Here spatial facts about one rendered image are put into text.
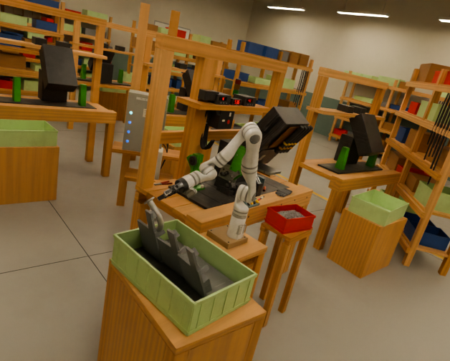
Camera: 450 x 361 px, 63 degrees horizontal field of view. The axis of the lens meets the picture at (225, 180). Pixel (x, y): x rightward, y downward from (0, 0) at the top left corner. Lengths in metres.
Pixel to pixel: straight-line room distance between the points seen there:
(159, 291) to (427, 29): 11.08
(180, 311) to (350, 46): 11.91
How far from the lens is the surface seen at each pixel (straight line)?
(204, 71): 2.77
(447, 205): 4.92
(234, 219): 2.18
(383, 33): 12.53
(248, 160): 1.93
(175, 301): 1.64
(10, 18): 9.02
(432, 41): 11.89
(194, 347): 1.67
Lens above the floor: 1.91
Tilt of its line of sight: 19 degrees down
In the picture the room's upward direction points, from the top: 13 degrees clockwise
